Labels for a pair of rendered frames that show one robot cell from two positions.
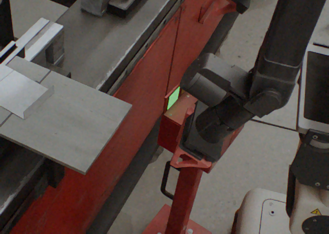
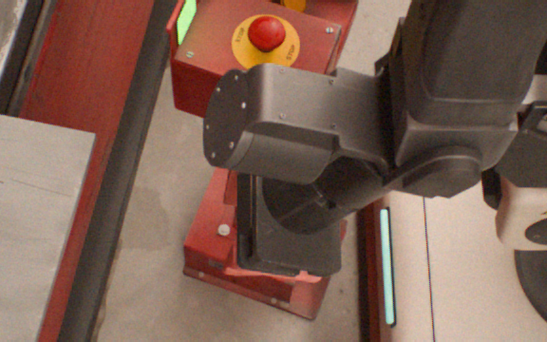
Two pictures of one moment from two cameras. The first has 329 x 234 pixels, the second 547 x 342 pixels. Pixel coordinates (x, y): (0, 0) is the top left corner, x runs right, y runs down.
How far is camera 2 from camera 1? 0.36 m
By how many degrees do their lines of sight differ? 20
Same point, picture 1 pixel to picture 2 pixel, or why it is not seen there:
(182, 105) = (210, 21)
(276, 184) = not seen: hidden behind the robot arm
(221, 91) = (318, 154)
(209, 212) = not seen: hidden behind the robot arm
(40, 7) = not seen: outside the picture
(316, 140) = not seen: outside the picture
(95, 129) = (23, 231)
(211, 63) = (275, 96)
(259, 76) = (418, 130)
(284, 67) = (484, 104)
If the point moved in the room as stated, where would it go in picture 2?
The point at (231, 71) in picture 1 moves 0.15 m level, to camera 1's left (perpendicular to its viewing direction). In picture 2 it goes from (333, 96) to (59, 115)
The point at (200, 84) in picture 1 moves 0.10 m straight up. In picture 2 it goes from (258, 156) to (266, 67)
